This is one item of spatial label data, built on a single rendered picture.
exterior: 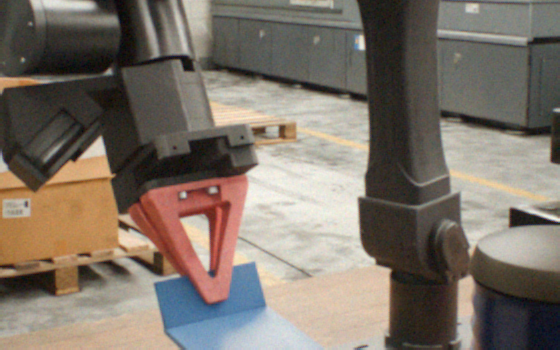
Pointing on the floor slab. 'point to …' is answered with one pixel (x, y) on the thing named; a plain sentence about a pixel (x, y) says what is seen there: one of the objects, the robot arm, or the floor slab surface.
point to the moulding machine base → (527, 58)
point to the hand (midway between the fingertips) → (212, 290)
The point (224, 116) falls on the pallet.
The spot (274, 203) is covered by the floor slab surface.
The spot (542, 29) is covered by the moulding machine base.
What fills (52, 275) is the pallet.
